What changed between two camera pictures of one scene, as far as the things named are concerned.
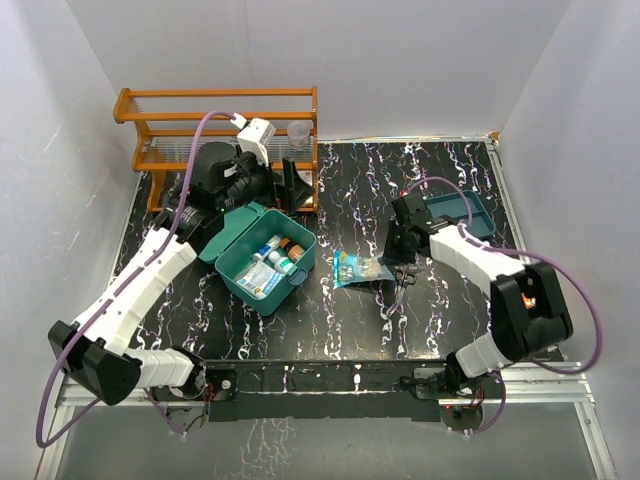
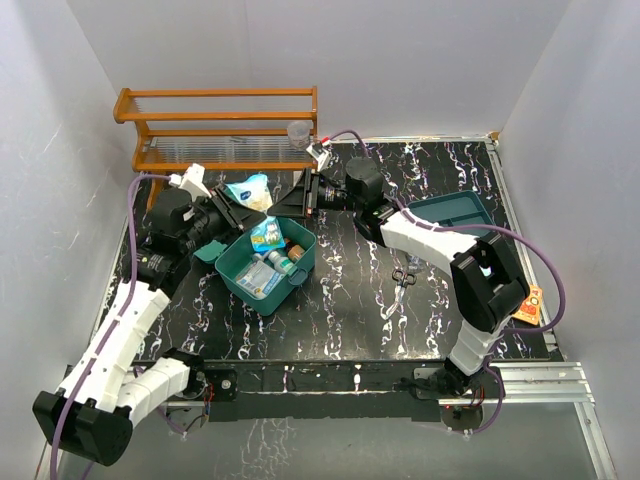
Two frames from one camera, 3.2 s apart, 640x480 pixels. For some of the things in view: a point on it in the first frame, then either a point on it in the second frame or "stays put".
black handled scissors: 402,279 stays put
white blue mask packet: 259,278 stays put
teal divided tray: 452,204 stays put
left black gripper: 296,189 -> 242,217
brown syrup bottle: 294,251 stays put
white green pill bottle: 280,263 stays put
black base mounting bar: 318,389 stays put
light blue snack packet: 349,269 -> 252,192
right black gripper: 390,254 -> 296,202
